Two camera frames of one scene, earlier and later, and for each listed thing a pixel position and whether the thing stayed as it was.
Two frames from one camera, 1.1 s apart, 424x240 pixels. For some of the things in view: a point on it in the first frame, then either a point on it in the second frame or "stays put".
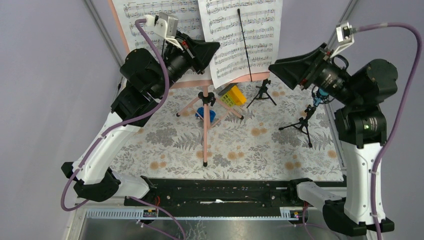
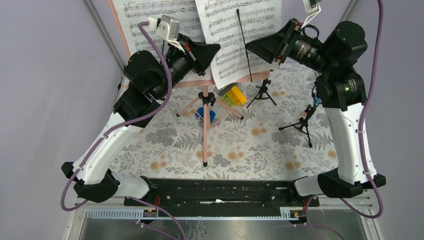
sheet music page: (248, 32) stays put
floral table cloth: (260, 130) stays put
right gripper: (302, 69) -> (278, 45)
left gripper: (199, 54) stays put
